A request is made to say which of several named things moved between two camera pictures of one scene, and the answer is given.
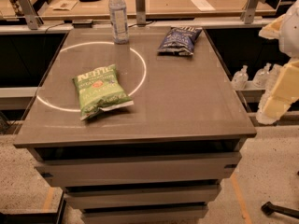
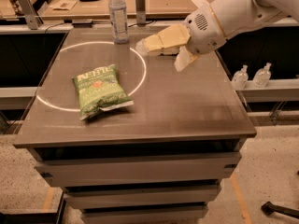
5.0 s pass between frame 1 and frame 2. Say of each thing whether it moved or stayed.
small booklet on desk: stayed
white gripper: moved
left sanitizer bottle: stayed
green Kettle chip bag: stayed
